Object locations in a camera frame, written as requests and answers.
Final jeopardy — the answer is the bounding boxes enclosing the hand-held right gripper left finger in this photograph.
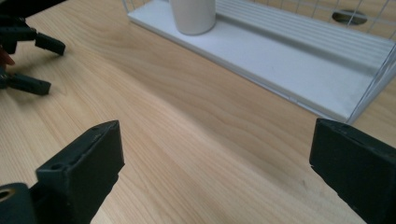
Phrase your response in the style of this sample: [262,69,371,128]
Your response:
[35,119,126,224]

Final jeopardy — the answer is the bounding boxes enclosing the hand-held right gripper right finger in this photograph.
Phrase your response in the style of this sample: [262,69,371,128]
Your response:
[308,118,396,224]

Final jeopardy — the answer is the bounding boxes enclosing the white cup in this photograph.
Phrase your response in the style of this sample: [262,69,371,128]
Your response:
[168,0,218,36]

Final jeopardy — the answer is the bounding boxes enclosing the round cable hole grommet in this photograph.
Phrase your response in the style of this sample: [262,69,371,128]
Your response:
[331,9,369,26]

